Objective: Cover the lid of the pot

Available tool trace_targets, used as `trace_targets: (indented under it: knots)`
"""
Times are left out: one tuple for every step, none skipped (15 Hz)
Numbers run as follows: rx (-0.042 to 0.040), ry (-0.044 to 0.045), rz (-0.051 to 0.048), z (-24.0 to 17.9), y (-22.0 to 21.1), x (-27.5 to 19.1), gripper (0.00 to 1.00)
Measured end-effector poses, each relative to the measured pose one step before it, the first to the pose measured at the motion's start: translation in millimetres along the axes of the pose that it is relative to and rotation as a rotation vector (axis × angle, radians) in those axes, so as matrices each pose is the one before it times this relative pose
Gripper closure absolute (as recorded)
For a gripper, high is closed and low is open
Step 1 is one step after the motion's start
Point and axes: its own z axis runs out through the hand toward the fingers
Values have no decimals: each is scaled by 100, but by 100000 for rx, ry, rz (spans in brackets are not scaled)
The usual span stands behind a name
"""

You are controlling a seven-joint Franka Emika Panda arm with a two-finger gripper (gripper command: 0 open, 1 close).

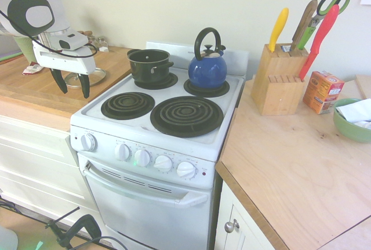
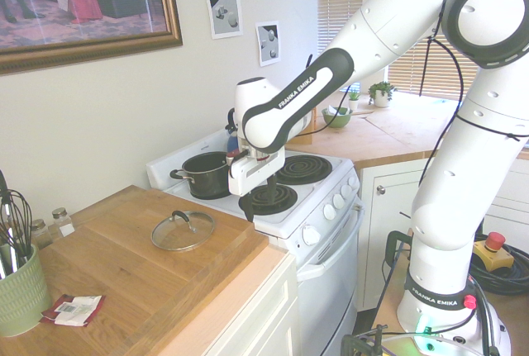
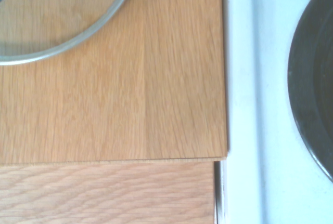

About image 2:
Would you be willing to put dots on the green ceramic utensil holder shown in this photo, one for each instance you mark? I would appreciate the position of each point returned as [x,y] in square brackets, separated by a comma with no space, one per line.
[20,294]

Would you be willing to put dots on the narrow wooden window blind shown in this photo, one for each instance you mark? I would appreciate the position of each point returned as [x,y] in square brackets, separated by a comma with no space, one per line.
[339,1]

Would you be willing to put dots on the white cabinet under cutting board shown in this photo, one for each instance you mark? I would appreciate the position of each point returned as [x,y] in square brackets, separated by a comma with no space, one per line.
[264,314]

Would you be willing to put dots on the red seasoning packet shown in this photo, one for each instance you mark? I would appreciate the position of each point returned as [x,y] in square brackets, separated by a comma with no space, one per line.
[49,314]

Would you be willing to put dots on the yellow emergency stop button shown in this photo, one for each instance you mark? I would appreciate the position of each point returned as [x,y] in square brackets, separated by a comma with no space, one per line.
[494,248]

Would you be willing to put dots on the bushy plant in white pot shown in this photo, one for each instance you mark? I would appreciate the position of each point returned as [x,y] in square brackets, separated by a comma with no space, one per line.
[381,98]

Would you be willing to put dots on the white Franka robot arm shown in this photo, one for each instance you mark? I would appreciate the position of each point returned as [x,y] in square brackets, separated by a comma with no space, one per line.
[392,21]

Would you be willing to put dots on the white stove knob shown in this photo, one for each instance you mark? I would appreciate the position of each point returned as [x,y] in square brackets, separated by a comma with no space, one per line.
[354,182]
[339,201]
[311,234]
[329,211]
[346,191]

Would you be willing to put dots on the white cabinet with knob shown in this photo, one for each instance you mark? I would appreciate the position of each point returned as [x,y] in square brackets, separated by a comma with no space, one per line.
[388,240]

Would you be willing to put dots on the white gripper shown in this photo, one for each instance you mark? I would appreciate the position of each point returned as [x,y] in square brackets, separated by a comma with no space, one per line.
[252,174]

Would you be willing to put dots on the black cooking pot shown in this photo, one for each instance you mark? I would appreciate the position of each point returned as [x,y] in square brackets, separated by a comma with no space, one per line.
[202,178]

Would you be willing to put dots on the glass spice jar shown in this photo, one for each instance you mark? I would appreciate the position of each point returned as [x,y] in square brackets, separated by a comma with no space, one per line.
[41,235]
[63,224]

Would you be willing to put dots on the black whisk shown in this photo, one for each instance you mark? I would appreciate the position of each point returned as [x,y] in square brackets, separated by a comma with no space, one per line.
[18,219]

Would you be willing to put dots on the glass pot lid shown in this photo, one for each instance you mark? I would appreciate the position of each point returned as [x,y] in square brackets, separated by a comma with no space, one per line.
[182,237]

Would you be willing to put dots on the black coil stove burner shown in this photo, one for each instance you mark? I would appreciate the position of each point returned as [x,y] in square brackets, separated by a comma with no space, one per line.
[281,201]
[303,168]

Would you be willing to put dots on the silver cabinet knob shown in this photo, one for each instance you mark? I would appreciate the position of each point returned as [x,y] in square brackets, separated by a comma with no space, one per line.
[380,188]

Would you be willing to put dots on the black green clamp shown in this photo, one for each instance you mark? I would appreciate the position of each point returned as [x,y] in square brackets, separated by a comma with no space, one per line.
[359,341]

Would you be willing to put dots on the grey paper print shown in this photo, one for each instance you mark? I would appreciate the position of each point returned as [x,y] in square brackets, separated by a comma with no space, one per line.
[268,44]
[223,11]

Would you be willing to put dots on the green bowl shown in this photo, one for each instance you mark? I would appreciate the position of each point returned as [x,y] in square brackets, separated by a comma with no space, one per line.
[336,120]

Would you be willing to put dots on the small plant in white pot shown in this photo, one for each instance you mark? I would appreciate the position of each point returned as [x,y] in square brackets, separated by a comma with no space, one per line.
[354,102]

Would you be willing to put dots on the white electric stove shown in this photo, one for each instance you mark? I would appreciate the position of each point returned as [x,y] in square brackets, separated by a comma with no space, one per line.
[330,281]

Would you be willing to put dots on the white seasoning packet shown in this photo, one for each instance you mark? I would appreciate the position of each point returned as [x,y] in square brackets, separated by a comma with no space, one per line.
[82,309]

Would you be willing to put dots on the wide wooden window blind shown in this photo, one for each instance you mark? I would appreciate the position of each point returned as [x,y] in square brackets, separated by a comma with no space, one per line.
[417,73]

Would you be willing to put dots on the blue kettle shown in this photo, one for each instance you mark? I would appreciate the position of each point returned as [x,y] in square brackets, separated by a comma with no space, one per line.
[232,139]

